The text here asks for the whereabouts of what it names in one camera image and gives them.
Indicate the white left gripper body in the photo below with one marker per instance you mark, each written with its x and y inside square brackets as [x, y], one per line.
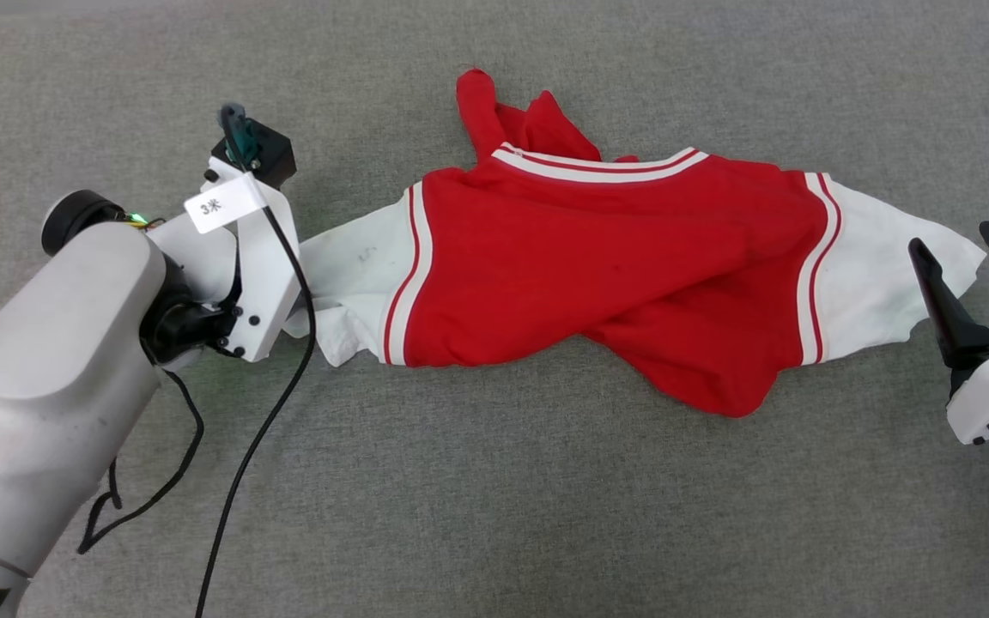
[270, 275]

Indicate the red and white t-shirt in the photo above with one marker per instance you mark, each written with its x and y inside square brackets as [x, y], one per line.
[589, 257]

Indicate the grey fabric sofa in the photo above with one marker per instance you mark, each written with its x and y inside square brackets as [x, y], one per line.
[546, 515]

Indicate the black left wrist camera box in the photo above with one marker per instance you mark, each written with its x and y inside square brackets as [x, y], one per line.
[273, 153]

